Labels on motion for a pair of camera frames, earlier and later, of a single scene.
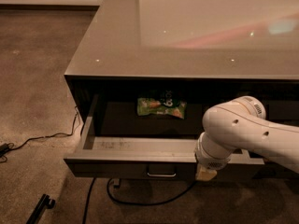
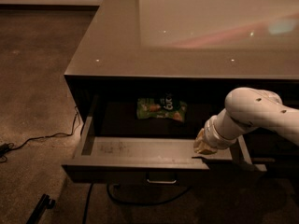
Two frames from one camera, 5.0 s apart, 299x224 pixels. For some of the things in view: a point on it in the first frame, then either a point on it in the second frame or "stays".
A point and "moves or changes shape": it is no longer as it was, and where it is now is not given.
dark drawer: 141,135 moves or changes shape
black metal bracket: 45,203 stays
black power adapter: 4,148 stays
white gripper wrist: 211,162 -> 212,136
